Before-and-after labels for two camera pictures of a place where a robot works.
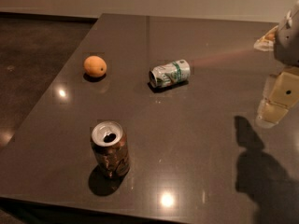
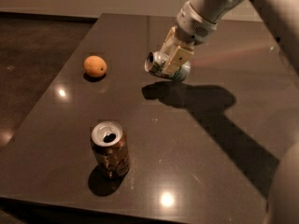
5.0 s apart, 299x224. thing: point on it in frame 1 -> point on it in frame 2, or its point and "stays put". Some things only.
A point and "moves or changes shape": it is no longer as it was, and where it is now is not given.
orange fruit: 94,66 stays put
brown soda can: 110,142 stays put
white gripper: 287,44 -> 193,25
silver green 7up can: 174,72 moves or changes shape
